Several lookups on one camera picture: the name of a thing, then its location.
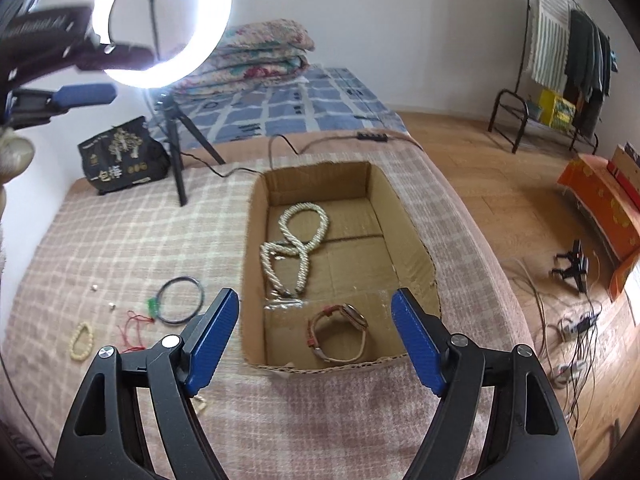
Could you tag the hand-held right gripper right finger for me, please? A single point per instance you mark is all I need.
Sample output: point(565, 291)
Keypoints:
point(417, 340)

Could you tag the black tripod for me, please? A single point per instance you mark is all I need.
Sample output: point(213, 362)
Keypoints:
point(177, 160)

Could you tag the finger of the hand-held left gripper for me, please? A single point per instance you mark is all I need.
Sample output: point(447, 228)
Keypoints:
point(120, 56)
point(85, 94)

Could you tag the cardboard box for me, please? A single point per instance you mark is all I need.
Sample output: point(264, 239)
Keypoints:
point(395, 220)

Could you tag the dark thin bangle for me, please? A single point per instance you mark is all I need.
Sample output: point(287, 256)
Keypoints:
point(165, 317)

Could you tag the small grey pot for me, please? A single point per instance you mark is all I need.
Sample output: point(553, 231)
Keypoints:
point(533, 110)

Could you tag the brown cardboard carton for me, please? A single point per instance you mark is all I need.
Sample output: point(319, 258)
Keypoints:
point(625, 162)

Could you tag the folded floral quilt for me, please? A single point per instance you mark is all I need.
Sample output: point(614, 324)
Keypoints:
point(255, 55)

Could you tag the black printed snack bag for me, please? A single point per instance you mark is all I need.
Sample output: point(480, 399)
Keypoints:
point(125, 160)

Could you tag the striped hanging cloth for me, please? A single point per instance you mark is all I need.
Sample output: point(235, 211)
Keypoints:
point(547, 35)

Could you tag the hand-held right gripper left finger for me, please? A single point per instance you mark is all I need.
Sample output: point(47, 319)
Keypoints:
point(212, 340)

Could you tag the yellow box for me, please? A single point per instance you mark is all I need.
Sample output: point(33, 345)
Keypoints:
point(555, 107)

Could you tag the person's left hand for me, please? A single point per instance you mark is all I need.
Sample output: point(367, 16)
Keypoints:
point(14, 152)

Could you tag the pink plaid blanket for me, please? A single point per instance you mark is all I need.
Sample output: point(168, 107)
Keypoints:
point(125, 240)

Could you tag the dark hanging clothes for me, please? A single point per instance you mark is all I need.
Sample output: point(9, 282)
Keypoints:
point(585, 60)

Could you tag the blue checked bed sheet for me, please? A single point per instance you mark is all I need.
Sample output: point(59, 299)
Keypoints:
point(310, 100)

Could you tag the orange patterned cloth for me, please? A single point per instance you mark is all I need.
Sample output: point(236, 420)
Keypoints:
point(600, 200)

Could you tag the white power strip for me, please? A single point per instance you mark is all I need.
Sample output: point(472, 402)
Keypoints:
point(570, 367)
point(580, 324)

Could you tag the black metal clothes rack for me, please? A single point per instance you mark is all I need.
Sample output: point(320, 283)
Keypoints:
point(502, 105)

